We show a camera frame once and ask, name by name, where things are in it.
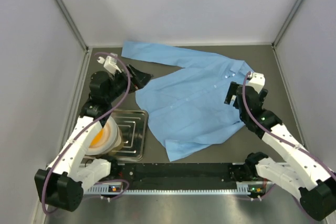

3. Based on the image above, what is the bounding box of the light blue button shirt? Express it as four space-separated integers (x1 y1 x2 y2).
122 41 251 161

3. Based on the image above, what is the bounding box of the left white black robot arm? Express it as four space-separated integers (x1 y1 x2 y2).
34 65 152 214

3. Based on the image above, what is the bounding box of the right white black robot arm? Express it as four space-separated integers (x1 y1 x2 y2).
224 82 335 221

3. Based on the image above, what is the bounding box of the steel tray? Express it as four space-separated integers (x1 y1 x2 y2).
108 110 148 162

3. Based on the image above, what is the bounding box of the orange ball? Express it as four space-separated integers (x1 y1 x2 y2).
90 129 104 147

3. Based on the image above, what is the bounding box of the white bowl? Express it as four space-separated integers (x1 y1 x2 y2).
86 117 123 156

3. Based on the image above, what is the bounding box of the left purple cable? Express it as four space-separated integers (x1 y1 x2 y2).
41 51 132 216

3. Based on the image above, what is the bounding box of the purple cable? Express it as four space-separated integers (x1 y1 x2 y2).
41 51 132 216
241 73 336 219

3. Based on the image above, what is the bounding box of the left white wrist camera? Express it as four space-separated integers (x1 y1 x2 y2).
97 52 122 74

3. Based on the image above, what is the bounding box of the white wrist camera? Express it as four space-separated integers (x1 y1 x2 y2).
246 72 266 94
97 52 122 74

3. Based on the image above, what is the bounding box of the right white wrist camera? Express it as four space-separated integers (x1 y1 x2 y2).
246 72 266 94

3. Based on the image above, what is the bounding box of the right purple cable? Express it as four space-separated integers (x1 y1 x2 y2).
241 73 336 219

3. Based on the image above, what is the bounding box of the grey slotted cable duct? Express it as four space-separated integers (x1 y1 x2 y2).
84 184 266 195

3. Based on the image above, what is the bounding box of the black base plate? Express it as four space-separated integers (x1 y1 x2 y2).
106 162 266 190

